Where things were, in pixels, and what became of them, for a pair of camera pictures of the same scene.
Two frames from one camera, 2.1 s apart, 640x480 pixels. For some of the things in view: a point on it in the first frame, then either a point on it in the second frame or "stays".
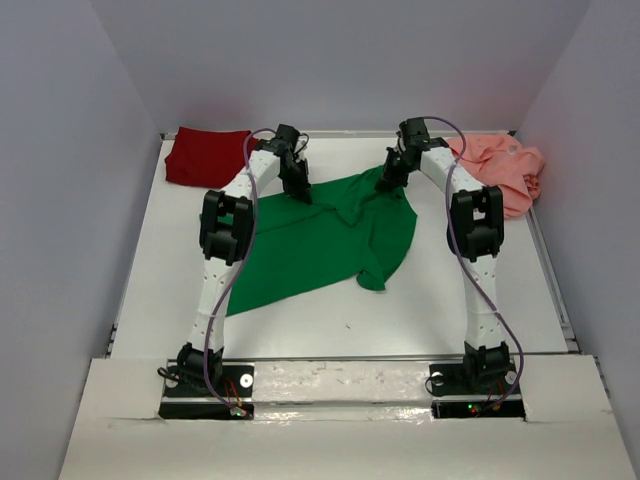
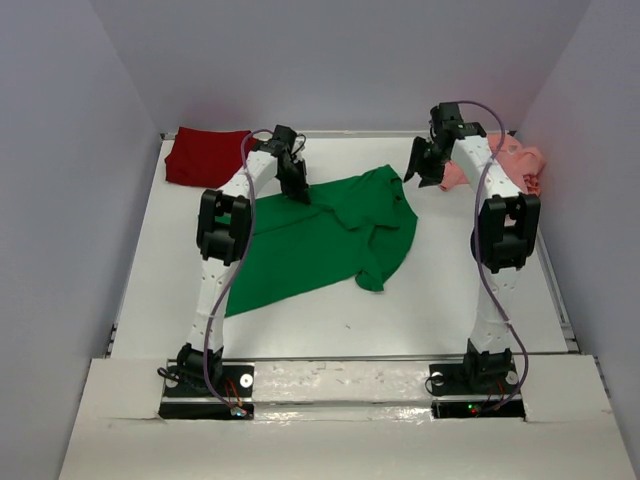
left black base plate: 189,396 stays
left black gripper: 299,190 stays
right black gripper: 388,180 -> 416,164
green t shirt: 353,226 stays
